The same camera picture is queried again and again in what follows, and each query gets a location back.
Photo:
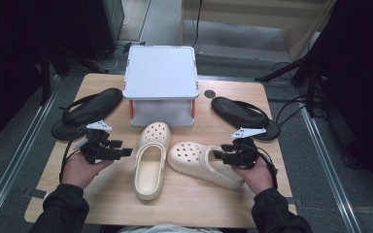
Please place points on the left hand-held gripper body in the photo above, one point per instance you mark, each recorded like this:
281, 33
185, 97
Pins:
95, 147

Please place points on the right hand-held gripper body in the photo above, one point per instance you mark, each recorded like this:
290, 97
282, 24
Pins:
244, 153

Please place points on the cream clog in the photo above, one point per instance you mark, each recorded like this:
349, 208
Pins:
191, 158
150, 168

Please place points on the black flip-flop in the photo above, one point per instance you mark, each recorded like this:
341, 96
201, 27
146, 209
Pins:
87, 108
239, 113

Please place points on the white shoe rack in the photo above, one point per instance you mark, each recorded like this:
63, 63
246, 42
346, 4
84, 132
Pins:
160, 71

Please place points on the person's right hand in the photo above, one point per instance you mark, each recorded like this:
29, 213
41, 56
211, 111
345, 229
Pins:
257, 178

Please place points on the person's left hand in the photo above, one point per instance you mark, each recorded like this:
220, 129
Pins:
79, 171

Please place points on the black round table grommet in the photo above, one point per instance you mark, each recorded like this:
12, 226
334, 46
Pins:
210, 94

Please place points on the black tape strip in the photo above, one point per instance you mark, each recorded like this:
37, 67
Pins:
35, 193
293, 201

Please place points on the person's light grey clothing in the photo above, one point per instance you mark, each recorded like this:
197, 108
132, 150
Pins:
171, 228

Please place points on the black metal stand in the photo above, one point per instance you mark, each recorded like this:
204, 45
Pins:
45, 74

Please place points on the black tripod stand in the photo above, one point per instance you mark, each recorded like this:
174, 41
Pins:
311, 84

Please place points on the black curtain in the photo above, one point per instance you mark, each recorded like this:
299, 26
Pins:
362, 81
13, 64

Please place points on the dark cabinet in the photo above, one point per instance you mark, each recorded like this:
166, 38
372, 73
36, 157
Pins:
103, 26

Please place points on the wooden step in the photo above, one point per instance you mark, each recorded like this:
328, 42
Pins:
239, 16

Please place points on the metal floor rail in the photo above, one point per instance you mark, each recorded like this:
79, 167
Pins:
330, 168
22, 139

